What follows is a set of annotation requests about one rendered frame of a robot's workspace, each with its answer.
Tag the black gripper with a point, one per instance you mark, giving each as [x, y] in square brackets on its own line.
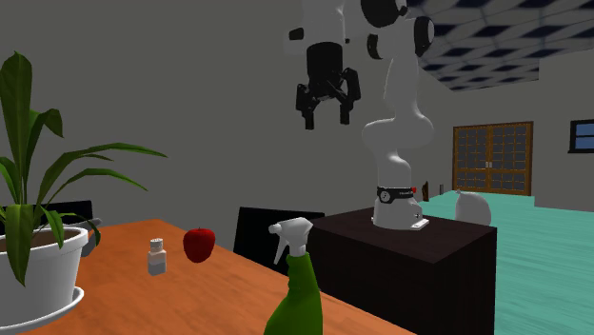
[325, 62]

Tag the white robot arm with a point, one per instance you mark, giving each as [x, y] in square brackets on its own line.
[394, 134]

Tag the small brown object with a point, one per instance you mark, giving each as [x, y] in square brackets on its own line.
[425, 191]

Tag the black chair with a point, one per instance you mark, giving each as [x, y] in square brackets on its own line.
[260, 236]
[69, 209]

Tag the wooden double door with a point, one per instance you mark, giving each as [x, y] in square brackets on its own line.
[492, 157]

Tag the white rounded object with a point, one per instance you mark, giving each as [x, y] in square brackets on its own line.
[472, 209]

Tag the dark robot stand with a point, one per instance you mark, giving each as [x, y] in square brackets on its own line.
[408, 273]

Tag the red apple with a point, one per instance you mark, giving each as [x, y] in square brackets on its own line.
[199, 243]

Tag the green spray bottle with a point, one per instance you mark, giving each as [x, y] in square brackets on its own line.
[299, 301]

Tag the small white shaker bottle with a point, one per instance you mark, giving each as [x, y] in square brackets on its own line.
[157, 262]

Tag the orange wooden table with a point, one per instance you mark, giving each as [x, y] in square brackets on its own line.
[185, 301]

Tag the dark framed window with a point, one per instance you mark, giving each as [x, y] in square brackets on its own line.
[582, 137]

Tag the grey rounded object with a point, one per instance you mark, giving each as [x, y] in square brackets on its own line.
[93, 241]

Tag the green plant in white pot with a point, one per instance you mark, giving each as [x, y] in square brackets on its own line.
[41, 273]

